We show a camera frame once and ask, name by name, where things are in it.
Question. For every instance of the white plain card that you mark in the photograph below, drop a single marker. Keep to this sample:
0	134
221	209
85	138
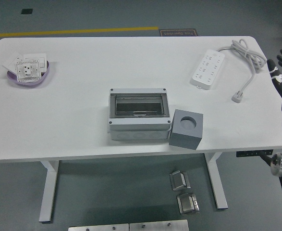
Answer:
9	64

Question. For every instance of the small metal bracket block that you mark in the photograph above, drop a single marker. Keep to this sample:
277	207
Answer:
178	180

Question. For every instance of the grey cube with round hole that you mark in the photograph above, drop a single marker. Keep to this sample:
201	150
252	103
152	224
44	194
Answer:
184	140

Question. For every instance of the metal plate with screws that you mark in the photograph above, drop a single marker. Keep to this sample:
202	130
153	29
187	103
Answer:
97	228
155	226

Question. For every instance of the black table control panel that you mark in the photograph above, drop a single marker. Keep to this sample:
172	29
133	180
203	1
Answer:
251	153

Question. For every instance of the white printed socket panel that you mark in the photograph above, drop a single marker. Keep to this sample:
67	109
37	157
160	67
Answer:
28	69

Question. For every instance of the grey junction box with lid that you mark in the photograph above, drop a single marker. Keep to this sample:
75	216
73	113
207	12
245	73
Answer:
136	125

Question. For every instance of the dark floor sign with text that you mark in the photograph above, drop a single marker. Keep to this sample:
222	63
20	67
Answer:
179	33

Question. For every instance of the white power strip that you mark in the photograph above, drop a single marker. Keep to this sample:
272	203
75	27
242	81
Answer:
206	69

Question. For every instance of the purple bowl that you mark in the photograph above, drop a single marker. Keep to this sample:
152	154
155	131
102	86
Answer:
35	83

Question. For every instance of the white switch plate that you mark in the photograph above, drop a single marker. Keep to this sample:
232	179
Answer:
42	63

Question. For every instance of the large metal bracket block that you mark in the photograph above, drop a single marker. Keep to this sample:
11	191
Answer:
186	204

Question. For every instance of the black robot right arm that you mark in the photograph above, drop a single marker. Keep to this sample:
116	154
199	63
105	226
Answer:
281	166

